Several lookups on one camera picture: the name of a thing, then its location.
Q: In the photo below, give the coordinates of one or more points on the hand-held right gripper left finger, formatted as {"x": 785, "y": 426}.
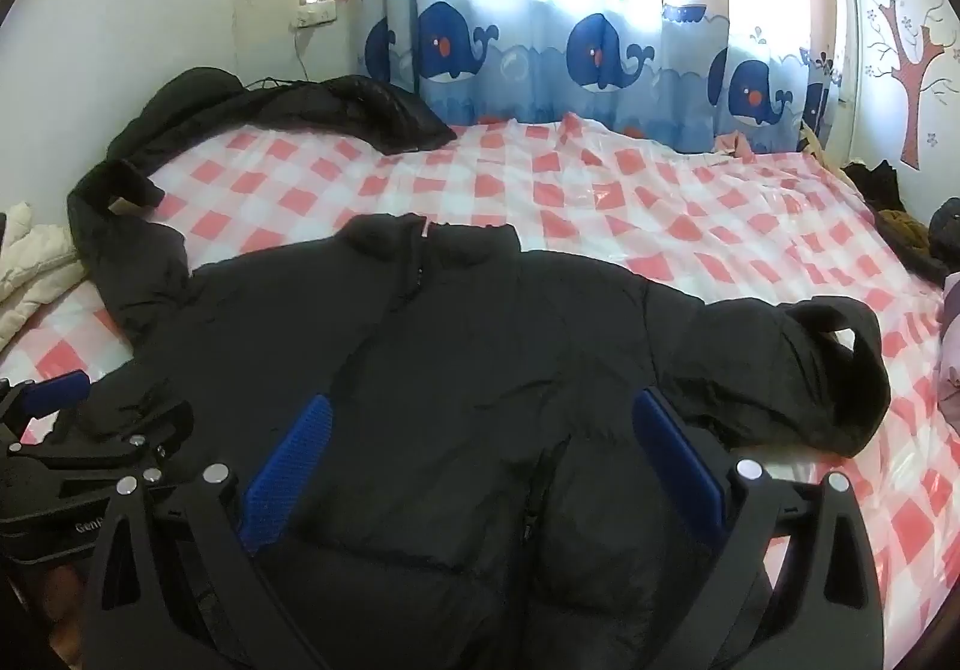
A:
{"x": 289, "y": 475}

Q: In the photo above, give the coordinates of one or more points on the dark grey garment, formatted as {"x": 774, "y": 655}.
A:
{"x": 945, "y": 235}

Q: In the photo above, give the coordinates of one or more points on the purple pink jacket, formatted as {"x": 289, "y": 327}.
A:
{"x": 951, "y": 355}

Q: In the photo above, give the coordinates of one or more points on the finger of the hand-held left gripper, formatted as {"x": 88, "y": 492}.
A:
{"x": 112, "y": 445}
{"x": 56, "y": 391}

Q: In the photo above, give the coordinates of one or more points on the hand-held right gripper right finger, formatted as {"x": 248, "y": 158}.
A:
{"x": 679, "y": 467}

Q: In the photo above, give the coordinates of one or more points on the brown garment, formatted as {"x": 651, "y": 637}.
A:
{"x": 904, "y": 227}

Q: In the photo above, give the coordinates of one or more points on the brown tree wall sticker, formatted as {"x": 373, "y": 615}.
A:
{"x": 916, "y": 85}

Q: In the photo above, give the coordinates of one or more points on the black puffer jacket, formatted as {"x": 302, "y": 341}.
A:
{"x": 465, "y": 370}

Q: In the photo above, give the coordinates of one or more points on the cream quilted jacket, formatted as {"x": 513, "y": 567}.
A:
{"x": 34, "y": 261}

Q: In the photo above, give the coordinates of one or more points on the blue whale print curtain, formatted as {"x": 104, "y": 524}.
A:
{"x": 570, "y": 39}

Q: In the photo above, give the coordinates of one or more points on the white wall power socket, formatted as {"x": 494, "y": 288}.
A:
{"x": 315, "y": 9}

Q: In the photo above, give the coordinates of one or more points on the long black hooded coat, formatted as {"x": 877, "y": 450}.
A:
{"x": 150, "y": 145}

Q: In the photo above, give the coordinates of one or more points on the pink cloth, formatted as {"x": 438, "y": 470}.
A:
{"x": 733, "y": 143}

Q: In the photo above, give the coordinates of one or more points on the pink white checked bed sheet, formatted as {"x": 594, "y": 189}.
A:
{"x": 600, "y": 220}

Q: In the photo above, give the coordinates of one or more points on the black garment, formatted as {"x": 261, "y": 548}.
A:
{"x": 874, "y": 186}

